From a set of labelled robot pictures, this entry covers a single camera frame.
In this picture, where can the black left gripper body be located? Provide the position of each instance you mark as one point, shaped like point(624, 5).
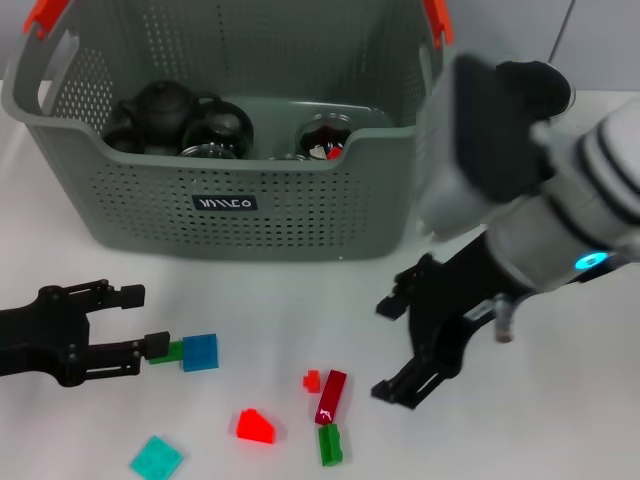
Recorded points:
point(45, 335)

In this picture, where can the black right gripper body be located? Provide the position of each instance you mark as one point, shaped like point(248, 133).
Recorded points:
point(450, 300)

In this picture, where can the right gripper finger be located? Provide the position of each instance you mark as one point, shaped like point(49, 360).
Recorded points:
point(392, 306)
point(405, 387)

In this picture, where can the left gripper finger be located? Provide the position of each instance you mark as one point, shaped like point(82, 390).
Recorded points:
point(132, 296)
point(157, 345)

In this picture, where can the small red toy brick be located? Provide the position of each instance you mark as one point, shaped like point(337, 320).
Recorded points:
point(335, 151)
point(312, 381)

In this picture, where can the glass teacup black holder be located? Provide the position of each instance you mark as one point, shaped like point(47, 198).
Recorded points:
point(287, 157)
point(320, 131)
point(220, 127)
point(205, 151)

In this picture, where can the white toy brick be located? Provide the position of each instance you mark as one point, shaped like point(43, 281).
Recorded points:
point(317, 150)

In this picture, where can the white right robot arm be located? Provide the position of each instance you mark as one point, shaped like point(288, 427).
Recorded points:
point(575, 210)

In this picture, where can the grey perforated storage bin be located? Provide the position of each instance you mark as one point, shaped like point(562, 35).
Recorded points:
point(275, 225)

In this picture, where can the green toy brick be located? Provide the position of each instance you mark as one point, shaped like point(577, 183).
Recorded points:
point(330, 445)
point(172, 352)

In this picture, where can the blue toy brick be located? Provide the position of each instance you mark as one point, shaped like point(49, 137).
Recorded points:
point(200, 352)

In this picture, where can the dark red long brick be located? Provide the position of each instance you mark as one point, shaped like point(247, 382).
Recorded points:
point(332, 397)

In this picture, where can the teal flat toy plate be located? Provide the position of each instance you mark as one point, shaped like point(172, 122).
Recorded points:
point(157, 457)

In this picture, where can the red sloped toy brick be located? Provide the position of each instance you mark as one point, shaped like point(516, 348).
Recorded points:
point(256, 425)

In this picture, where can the black clay teapot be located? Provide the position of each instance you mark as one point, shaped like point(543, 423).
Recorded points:
point(162, 112)

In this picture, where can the glass teapot black lid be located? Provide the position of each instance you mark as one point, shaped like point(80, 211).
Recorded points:
point(540, 80)

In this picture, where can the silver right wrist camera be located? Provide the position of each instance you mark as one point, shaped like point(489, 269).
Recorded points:
point(480, 140)

